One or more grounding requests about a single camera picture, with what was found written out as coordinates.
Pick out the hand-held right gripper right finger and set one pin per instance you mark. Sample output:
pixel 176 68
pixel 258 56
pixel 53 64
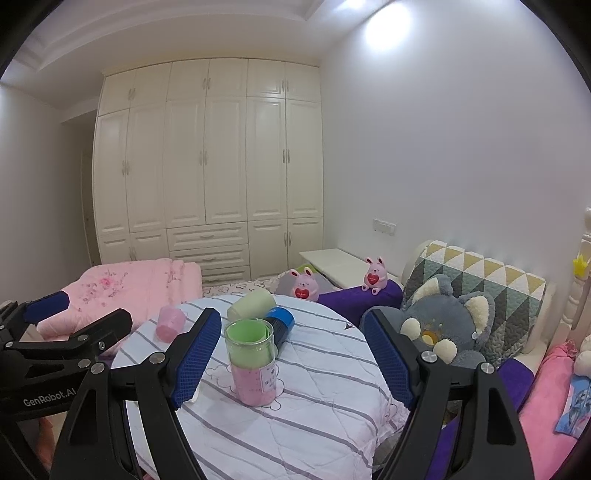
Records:
pixel 391 362

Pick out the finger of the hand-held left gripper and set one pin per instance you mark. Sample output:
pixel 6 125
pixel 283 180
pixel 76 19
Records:
pixel 46 307
pixel 99 330

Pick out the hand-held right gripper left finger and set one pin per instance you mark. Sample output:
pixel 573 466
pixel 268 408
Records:
pixel 197 360

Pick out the pale green cup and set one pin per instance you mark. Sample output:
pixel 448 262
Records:
pixel 251 305

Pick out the small pink cup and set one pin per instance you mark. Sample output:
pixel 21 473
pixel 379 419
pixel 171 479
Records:
pixel 168 325

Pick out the clear cup with pink bottom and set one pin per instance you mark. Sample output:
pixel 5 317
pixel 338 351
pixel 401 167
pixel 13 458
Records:
pixel 252 383

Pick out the black cup with blue band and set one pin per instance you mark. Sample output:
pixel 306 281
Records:
pixel 281 319

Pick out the pink floral blanket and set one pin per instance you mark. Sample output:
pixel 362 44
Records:
pixel 129 286

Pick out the purple blanket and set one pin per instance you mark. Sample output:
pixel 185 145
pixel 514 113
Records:
pixel 351 301

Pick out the grey cat plush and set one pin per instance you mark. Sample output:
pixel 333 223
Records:
pixel 443 304

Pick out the white patterned bedsheet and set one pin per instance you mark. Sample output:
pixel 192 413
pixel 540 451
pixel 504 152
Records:
pixel 231 288

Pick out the pink bunny plush with heart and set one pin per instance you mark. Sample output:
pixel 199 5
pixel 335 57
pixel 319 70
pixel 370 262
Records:
pixel 374 278
pixel 302 287

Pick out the white grey striped quilt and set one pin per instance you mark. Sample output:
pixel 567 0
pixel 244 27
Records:
pixel 323 415

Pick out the white nightstand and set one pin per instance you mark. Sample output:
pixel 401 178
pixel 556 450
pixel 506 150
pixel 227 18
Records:
pixel 332 261

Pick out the triangle patterned quilted cover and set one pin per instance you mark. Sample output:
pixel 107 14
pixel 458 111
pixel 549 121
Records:
pixel 508 295

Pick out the pink pillow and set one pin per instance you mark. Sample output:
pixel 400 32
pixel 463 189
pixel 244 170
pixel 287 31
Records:
pixel 545 399

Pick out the white bed headboard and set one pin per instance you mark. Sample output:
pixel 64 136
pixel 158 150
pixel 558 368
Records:
pixel 572 314

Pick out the blue printed cloth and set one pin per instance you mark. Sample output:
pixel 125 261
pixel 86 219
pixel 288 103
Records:
pixel 575 406

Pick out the white plush toy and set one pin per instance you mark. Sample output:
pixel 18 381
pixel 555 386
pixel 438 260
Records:
pixel 584 355

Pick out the cream wardrobe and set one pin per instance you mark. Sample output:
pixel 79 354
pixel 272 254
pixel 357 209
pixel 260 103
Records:
pixel 221 161

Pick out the yellow star decoration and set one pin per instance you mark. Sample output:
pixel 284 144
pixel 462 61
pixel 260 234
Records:
pixel 581 265

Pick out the white wall socket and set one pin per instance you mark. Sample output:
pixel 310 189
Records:
pixel 384 226

